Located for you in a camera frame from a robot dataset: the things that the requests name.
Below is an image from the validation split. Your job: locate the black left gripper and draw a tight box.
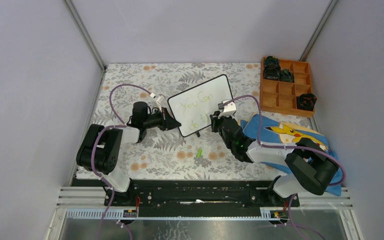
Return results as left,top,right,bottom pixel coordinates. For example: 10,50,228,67
143,107,182,131

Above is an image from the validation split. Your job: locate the small black-framed whiteboard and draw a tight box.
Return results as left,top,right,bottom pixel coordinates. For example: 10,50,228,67
167,74,233,137

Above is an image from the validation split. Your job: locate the green marker cap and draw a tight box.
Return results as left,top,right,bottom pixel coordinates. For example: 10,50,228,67
196,148,203,158

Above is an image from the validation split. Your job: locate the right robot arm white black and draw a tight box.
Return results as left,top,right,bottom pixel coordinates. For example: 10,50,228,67
209,111,343,206

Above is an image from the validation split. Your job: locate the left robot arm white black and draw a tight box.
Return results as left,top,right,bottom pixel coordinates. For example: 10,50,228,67
76,101,182,206

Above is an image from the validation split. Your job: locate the floral patterned table mat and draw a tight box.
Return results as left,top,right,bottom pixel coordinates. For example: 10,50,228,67
76,62,319,181

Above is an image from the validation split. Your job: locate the blue yellow cartoon cloth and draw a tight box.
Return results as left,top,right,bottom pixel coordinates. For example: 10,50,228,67
239,114,343,197

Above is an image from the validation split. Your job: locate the orange wooden compartment tray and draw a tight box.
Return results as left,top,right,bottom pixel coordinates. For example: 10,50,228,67
259,57,315,118

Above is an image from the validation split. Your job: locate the black object tray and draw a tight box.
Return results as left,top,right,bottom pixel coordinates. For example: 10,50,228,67
263,56,280,68
263,65,281,81
296,93,318,111
279,68,295,83

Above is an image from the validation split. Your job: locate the black object tray middle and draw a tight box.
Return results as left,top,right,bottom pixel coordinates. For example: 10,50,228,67
279,68,295,83

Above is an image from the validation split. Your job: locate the black object tray top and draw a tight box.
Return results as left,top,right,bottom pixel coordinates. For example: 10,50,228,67
263,56,280,68

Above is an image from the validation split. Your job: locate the black object tray right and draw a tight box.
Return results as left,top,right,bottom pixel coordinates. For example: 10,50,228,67
296,93,318,111

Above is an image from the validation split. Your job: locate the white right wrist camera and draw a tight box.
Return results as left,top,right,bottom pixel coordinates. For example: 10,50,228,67
218,100,237,119

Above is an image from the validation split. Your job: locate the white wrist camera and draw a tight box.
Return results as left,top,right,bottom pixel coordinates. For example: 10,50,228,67
218,100,237,119
149,93,165,114

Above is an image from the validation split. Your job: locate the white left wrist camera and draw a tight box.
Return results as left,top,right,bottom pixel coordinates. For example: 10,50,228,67
149,93,165,114

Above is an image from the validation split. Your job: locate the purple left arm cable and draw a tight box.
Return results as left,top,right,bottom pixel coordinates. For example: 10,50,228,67
90,83,153,240

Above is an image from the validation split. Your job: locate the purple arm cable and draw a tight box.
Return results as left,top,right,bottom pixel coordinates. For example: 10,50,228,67
90,83,153,240
220,94,347,186

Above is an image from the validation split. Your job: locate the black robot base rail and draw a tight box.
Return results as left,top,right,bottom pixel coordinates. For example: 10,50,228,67
104,180,300,218

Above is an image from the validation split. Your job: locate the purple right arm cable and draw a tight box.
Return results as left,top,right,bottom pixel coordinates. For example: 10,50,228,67
220,94,347,186

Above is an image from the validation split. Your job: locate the left aluminium frame post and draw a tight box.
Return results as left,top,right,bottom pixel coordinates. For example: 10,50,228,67
62,0,107,71

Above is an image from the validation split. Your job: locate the aluminium frame post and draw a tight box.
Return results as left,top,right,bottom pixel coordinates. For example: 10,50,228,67
62,0,107,71
299,0,340,62

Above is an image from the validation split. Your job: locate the right aluminium frame post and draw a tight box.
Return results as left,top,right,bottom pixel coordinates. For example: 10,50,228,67
299,0,340,62

